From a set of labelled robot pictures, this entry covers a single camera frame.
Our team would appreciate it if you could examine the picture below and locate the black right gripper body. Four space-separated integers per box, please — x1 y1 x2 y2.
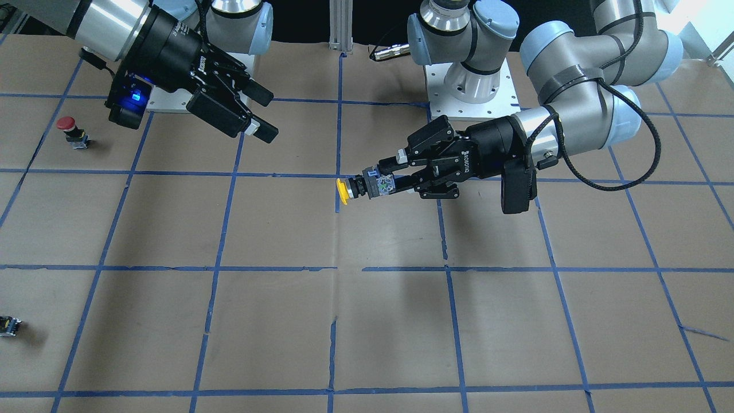
135 7 253 138

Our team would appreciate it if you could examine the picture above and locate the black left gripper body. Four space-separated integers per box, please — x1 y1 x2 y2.
406 115 530 199

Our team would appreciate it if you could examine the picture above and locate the yellow push button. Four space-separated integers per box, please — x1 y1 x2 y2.
336 165 397 205

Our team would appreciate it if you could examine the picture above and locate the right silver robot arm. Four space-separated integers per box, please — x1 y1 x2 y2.
11 1 278 143

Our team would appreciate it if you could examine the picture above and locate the red push button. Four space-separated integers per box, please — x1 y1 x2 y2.
56 116 90 149

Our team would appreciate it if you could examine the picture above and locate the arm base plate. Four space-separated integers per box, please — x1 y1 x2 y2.
424 60 521 121
147 50 253 114

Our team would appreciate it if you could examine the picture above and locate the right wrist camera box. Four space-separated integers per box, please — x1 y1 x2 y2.
105 68 154 129

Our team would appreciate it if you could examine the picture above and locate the aluminium frame post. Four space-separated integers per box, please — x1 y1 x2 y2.
329 0 353 54

